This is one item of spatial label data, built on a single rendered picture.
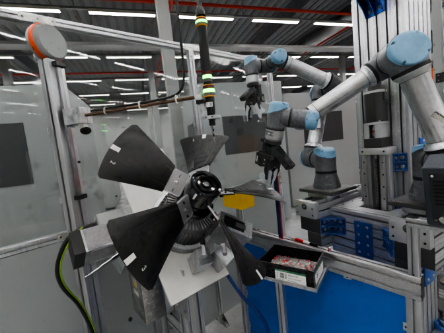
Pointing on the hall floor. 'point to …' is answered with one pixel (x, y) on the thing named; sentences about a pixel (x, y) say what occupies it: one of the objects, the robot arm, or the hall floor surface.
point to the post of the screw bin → (281, 308)
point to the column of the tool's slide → (48, 88)
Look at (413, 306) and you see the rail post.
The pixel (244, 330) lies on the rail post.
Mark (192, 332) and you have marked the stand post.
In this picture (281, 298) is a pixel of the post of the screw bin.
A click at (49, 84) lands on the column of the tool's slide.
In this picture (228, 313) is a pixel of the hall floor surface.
